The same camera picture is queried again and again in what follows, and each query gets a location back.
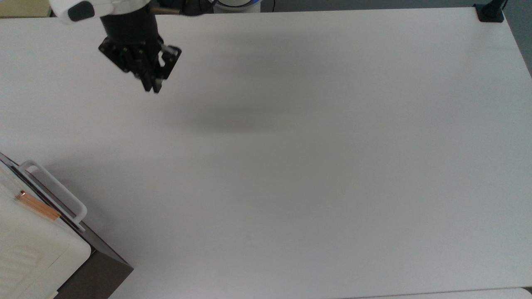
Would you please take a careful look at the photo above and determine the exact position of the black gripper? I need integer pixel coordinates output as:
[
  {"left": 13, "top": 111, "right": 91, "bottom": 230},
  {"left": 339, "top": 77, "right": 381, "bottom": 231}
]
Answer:
[{"left": 98, "top": 7, "right": 182, "bottom": 93}]

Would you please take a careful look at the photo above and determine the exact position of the white cabinet door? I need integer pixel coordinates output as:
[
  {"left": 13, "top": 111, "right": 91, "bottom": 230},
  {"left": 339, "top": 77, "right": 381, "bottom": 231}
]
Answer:
[{"left": 0, "top": 165, "right": 82, "bottom": 239}]

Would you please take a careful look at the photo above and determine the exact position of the white cabinet with wooden interior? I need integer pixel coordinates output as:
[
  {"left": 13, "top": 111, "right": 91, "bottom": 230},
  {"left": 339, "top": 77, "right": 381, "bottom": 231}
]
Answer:
[{"left": 0, "top": 160, "right": 92, "bottom": 299}]

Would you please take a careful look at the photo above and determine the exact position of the white microwave oven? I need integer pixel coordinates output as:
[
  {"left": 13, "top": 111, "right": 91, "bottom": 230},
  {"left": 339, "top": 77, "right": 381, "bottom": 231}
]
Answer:
[{"left": 0, "top": 151, "right": 135, "bottom": 299}]

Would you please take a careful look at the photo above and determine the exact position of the black stand base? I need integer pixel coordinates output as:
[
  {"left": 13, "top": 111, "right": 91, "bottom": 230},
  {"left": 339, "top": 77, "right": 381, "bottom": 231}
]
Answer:
[{"left": 473, "top": 0, "right": 508, "bottom": 23}]

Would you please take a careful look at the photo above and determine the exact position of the white drawer handle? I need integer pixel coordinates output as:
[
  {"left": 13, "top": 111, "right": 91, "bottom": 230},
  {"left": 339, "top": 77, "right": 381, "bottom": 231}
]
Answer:
[{"left": 17, "top": 159, "right": 88, "bottom": 225}]

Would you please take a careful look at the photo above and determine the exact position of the orange door handle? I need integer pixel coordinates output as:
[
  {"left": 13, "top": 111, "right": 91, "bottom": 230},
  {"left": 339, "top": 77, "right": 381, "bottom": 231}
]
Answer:
[{"left": 14, "top": 190, "right": 62, "bottom": 221}]

